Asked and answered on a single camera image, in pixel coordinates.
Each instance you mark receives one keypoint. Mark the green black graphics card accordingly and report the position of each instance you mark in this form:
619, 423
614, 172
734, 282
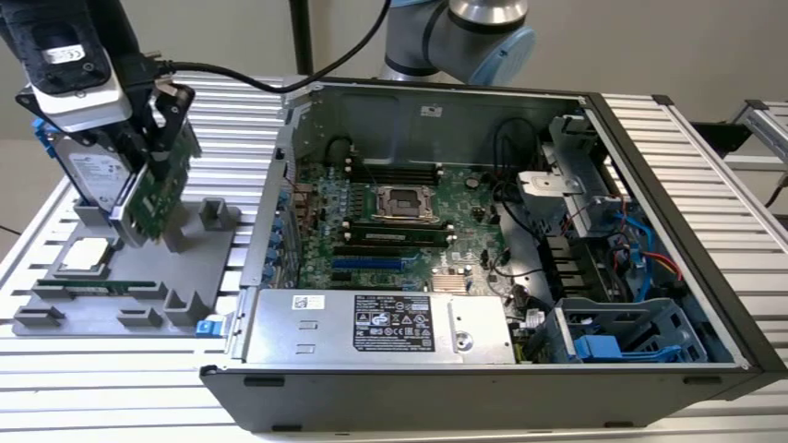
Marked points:
163, 203

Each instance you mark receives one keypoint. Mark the hard disk blue carrier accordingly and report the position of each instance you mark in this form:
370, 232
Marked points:
86, 175

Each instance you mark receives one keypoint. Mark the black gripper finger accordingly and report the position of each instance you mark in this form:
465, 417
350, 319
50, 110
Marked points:
162, 134
133, 138

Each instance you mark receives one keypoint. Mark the grey parts rack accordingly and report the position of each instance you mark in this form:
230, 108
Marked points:
154, 277

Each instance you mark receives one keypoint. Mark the RAM slot white clips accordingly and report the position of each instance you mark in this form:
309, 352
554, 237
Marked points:
382, 175
382, 165

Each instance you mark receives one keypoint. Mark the CPU socket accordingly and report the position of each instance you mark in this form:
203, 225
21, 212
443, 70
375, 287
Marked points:
403, 199

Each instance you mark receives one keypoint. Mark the black expansion slot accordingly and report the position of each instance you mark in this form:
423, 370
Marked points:
370, 252

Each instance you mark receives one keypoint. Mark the black stand pole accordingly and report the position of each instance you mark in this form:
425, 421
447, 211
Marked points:
301, 37

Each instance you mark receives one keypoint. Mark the black silver PC case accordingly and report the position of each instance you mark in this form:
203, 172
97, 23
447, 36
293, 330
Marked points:
431, 406

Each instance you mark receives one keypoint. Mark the silver drive cage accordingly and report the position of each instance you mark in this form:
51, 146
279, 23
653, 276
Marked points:
549, 183

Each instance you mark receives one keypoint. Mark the blue case latch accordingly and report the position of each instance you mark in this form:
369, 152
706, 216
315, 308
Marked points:
206, 328

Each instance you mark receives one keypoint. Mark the silver chipset heatsink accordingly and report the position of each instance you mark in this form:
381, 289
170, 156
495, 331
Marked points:
450, 284

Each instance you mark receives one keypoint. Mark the white case wall label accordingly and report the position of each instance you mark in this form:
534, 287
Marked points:
433, 111

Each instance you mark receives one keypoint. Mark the metal IO port block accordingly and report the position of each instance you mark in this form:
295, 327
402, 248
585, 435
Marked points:
303, 191

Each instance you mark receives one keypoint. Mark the grey disk bay cage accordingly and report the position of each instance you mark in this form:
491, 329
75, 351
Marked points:
567, 332

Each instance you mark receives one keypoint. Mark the green RAM stick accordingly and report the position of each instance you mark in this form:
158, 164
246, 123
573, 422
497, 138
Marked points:
86, 290

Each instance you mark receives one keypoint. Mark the black rail bracket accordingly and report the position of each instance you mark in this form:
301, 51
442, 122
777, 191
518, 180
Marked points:
721, 136

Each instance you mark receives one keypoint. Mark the coin cell battery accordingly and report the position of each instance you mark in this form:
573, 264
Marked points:
473, 182

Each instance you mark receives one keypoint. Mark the green motherboard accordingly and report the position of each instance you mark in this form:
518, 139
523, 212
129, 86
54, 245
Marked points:
455, 203

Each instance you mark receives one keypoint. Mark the aluminium frame rail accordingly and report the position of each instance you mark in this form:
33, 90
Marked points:
763, 121

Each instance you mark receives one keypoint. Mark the silver CPU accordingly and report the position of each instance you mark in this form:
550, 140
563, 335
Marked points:
90, 253

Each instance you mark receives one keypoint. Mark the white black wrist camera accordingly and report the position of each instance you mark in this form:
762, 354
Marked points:
81, 99

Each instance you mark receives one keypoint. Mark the blue disk bay latch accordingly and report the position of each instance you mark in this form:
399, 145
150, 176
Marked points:
598, 346

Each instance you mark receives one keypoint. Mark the silver power supply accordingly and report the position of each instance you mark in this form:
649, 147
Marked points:
321, 337

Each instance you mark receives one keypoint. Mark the blue expansion slot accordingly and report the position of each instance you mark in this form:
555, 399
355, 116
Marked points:
366, 265

